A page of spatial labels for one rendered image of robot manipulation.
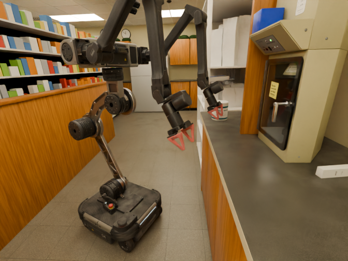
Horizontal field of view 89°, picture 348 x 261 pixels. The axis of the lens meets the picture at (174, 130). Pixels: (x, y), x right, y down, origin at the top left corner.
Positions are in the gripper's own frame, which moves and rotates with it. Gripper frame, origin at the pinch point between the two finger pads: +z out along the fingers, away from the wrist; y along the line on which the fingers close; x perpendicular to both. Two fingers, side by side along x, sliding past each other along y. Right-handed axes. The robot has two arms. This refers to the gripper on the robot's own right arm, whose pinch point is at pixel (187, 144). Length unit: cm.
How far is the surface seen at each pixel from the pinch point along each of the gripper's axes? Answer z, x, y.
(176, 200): 68, 93, 73
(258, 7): -44, -44, 52
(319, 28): -18, -57, 23
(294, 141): 19.9, -35.1, 22.7
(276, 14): -33, -48, 39
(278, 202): 27.1, -26.0, -7.9
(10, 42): -177, 182, 43
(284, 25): -24, -48, 17
